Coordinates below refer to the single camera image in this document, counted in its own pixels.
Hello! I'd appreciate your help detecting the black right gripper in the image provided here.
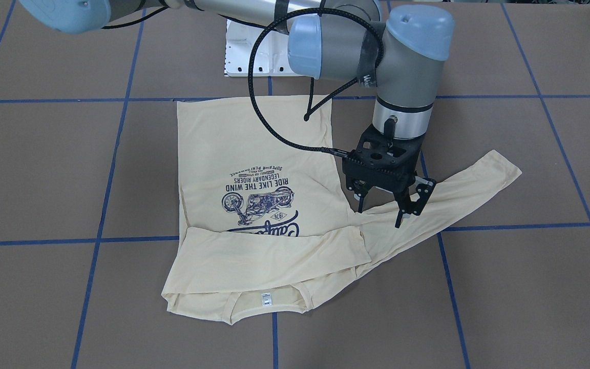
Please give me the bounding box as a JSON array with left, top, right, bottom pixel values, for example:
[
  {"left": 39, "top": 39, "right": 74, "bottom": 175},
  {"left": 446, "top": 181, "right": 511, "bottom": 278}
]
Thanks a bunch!
[{"left": 342, "top": 125, "right": 436, "bottom": 229}]

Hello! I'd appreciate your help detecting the beige long-sleeve printed shirt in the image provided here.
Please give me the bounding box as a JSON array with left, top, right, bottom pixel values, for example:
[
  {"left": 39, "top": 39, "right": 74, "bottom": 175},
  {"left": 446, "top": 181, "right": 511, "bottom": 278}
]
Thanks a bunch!
[{"left": 161, "top": 97, "right": 521, "bottom": 325}]

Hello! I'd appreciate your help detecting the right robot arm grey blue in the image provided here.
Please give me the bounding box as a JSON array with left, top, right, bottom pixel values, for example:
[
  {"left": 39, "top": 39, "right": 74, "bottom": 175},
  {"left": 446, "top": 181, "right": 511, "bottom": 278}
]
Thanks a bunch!
[{"left": 22, "top": 1, "right": 455, "bottom": 228}]

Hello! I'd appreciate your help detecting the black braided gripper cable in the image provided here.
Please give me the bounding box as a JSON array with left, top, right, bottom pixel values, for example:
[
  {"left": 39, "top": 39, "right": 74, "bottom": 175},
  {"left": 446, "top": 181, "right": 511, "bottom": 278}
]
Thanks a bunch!
[{"left": 101, "top": 7, "right": 385, "bottom": 154}]

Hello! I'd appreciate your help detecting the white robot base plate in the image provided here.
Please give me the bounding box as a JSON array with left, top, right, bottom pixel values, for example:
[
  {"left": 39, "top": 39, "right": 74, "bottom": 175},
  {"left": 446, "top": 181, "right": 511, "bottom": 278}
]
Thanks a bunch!
[{"left": 223, "top": 19, "right": 301, "bottom": 77}]

